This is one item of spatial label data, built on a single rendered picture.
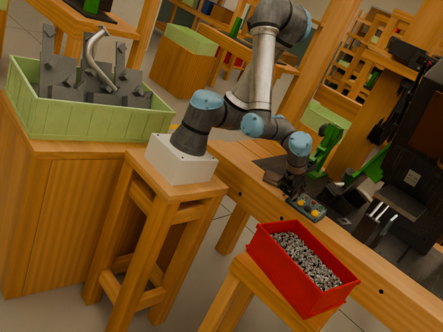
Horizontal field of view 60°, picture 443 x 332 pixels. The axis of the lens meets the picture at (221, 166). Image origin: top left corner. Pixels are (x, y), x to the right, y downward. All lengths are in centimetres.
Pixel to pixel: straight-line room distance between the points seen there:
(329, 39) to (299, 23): 75
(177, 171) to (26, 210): 64
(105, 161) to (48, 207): 29
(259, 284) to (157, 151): 62
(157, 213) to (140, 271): 28
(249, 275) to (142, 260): 48
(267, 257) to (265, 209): 37
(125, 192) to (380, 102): 127
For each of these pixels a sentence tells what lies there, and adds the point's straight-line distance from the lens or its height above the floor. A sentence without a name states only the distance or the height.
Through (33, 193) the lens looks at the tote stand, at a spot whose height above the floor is 59.
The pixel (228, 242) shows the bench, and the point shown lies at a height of 11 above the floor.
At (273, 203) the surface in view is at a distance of 162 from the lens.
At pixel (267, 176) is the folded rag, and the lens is 166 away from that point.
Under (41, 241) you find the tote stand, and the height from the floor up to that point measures 33.
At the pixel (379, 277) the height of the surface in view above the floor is 89.
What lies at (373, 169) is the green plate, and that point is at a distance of 168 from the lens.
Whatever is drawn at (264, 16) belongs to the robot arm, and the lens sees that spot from 132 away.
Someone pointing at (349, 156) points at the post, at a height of 104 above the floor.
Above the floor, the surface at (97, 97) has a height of 91.
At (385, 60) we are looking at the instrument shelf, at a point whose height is 153.
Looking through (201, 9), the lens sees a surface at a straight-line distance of 777.
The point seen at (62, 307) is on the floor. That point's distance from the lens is 206.
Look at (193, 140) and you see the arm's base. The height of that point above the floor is 101.
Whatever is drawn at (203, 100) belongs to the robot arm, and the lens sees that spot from 142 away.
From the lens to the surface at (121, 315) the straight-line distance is 181.
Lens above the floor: 157
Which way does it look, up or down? 24 degrees down
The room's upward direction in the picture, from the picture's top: 24 degrees clockwise
